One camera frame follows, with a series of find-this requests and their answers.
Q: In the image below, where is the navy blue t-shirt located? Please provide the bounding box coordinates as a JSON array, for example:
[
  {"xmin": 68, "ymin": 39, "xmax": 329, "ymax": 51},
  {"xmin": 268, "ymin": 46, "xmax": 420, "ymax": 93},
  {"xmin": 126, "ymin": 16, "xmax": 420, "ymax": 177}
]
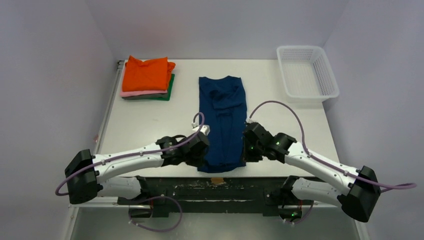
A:
[{"xmin": 197, "ymin": 76, "xmax": 247, "ymax": 174}]

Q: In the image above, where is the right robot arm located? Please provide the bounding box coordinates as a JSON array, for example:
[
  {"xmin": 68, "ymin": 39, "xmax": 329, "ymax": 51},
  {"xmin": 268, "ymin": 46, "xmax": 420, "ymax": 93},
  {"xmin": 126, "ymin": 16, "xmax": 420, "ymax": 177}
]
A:
[{"xmin": 243, "ymin": 122, "xmax": 382, "ymax": 223}]

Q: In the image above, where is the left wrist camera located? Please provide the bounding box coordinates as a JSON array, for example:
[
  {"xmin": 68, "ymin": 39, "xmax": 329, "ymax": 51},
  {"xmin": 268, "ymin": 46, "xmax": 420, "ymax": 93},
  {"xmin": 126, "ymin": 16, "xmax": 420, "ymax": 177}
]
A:
[{"xmin": 191, "ymin": 122, "xmax": 211, "ymax": 136}]

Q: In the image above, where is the green folded t-shirt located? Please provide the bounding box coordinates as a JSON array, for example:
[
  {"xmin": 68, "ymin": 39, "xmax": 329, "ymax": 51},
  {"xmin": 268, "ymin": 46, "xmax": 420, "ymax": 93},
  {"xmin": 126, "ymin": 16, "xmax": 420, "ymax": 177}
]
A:
[{"xmin": 165, "ymin": 73, "xmax": 175, "ymax": 101}]

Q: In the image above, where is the brown tape piece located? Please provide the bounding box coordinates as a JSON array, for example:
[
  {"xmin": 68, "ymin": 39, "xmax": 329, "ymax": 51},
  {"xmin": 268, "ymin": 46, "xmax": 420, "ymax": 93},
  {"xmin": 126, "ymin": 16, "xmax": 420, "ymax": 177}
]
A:
[{"xmin": 210, "ymin": 177, "xmax": 225, "ymax": 185}]

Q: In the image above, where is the orange folded t-shirt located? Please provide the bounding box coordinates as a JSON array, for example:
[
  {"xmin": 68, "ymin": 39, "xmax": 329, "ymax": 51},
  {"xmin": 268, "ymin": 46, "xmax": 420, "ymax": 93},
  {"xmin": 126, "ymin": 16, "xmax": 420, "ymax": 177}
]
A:
[{"xmin": 122, "ymin": 55, "xmax": 176, "ymax": 92}]

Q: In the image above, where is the pink folded t-shirt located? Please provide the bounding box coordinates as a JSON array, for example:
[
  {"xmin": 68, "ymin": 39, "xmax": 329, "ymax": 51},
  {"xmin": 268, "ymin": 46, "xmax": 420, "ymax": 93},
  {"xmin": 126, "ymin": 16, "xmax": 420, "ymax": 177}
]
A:
[{"xmin": 119, "ymin": 90, "xmax": 168, "ymax": 98}]

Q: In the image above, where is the white plastic basket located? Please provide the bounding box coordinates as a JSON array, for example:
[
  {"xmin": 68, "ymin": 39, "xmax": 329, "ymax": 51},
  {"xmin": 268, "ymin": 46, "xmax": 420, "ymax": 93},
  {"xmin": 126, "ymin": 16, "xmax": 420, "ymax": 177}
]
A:
[{"xmin": 276, "ymin": 45, "xmax": 340, "ymax": 103}]

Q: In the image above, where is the aluminium table frame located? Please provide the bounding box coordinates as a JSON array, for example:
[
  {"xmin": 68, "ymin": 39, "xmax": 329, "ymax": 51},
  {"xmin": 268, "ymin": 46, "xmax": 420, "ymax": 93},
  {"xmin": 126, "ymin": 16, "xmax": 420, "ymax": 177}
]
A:
[{"xmin": 67, "ymin": 59, "xmax": 370, "ymax": 240}]

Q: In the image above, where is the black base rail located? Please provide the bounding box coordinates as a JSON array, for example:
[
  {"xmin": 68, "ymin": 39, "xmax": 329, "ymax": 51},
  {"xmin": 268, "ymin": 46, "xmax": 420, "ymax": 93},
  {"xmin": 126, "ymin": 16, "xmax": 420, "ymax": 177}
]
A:
[{"xmin": 83, "ymin": 176, "xmax": 343, "ymax": 219}]

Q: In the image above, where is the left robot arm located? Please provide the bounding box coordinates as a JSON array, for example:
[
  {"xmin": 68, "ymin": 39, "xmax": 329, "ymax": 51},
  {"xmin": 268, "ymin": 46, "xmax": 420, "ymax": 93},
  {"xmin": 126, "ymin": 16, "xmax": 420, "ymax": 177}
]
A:
[{"xmin": 64, "ymin": 132, "xmax": 210, "ymax": 205}]

